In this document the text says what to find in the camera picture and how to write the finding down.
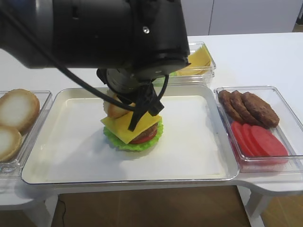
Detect brown patty back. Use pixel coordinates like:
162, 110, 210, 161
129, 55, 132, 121
218, 90, 245, 124

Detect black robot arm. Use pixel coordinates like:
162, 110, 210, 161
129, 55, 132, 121
0, 0, 190, 131

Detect red tomato slice front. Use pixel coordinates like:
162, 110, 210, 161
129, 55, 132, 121
250, 126, 288, 157

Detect yellow cheese slice on burger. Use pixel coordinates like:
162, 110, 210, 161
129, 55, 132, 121
101, 112, 162, 144

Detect clear lettuce and cheese container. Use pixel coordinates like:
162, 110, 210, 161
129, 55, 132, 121
151, 42, 217, 87

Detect bun half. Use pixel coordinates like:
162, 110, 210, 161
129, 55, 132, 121
0, 126, 22, 162
0, 89, 40, 134

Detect black cable under table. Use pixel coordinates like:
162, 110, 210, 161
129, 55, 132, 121
58, 200, 67, 227

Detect brown patty front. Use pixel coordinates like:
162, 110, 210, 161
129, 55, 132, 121
241, 92, 280, 128

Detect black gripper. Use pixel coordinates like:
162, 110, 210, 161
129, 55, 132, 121
97, 69, 165, 131

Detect red tomato slice in burger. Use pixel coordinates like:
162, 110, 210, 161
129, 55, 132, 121
129, 133, 156, 144

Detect red tomato slice middle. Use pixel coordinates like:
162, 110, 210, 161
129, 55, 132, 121
241, 124, 261, 157

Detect bun half rear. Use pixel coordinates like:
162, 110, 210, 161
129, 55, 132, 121
0, 89, 40, 134

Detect clear bun container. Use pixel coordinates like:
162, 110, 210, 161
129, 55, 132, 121
0, 91, 53, 179

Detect white serving tray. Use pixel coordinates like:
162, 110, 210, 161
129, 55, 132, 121
21, 85, 239, 185

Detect brown patty in burger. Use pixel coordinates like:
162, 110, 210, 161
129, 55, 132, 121
134, 123, 158, 140

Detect clear patty and tomato container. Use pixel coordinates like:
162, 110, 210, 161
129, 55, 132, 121
214, 86, 303, 173

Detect red tomato slice back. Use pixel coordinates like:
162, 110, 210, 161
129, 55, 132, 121
231, 121, 253, 157

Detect sesame top bun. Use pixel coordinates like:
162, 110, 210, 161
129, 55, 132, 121
103, 89, 132, 119

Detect green lettuce leaf on burger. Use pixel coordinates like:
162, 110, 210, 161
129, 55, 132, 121
103, 120, 164, 152

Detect bun half front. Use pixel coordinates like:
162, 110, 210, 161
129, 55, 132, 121
0, 126, 22, 162

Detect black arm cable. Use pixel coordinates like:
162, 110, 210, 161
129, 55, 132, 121
0, 4, 169, 112

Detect yellow cheese slices stack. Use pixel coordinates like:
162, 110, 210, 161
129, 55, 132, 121
176, 45, 211, 76

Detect brown patty middle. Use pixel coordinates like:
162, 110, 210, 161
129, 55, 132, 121
230, 90, 259, 125

